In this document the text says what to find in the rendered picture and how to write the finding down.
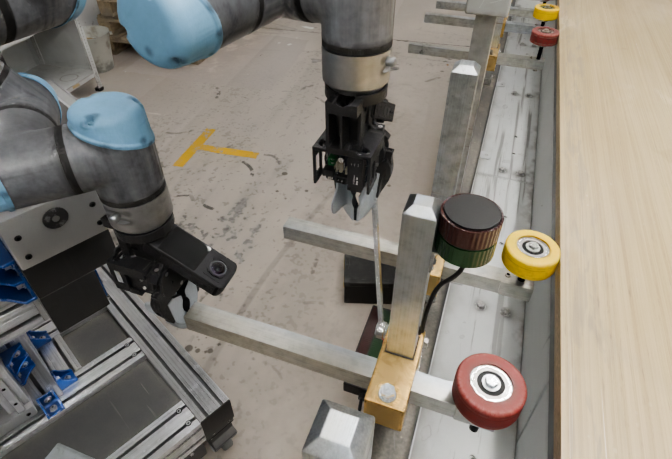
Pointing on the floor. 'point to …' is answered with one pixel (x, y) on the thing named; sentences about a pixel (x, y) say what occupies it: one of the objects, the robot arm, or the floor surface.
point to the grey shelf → (54, 56)
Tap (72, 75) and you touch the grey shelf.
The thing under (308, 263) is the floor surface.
